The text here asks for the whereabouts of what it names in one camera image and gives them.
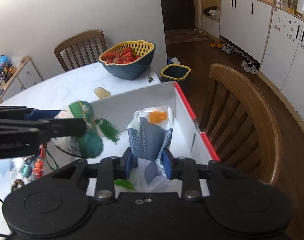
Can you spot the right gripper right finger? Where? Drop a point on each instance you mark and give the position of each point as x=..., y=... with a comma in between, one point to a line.
x=186, y=170

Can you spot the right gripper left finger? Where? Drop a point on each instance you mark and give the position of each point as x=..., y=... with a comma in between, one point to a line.
x=110, y=169

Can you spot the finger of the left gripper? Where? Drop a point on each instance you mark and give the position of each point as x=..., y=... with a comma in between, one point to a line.
x=48, y=128
x=25, y=113

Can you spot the teal egg shaped case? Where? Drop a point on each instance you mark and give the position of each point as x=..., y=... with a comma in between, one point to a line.
x=25, y=170

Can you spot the red orange toy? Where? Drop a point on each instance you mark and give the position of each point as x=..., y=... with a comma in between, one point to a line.
x=38, y=166

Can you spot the green leaf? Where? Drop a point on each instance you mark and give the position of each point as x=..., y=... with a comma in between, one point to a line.
x=125, y=184

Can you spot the red white cardboard box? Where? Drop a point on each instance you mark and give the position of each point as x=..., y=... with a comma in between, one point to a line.
x=187, y=140

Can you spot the blue patterned table mat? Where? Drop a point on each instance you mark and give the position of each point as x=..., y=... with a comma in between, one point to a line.
x=9, y=170

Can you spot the white sideboard cabinet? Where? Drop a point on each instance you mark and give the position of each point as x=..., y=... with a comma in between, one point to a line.
x=25, y=77

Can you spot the blue globe toy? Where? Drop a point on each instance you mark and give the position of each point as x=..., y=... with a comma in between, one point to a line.
x=4, y=62

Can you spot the near wooden chair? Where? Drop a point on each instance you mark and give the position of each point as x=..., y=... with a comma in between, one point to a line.
x=241, y=125

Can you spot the wooden chair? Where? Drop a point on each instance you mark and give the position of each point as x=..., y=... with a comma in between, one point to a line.
x=81, y=49
x=241, y=125

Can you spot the small translucent bottle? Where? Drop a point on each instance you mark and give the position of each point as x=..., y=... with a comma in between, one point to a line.
x=102, y=93

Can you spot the far wooden chair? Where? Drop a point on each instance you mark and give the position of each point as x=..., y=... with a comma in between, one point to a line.
x=81, y=49

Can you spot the yellow rimmed trash bin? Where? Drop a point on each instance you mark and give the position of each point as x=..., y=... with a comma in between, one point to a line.
x=175, y=73

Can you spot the blue yellow strainer basket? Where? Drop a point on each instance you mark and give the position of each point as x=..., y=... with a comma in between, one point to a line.
x=128, y=59

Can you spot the white wall cabinets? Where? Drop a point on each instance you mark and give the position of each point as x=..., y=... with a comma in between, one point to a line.
x=272, y=37

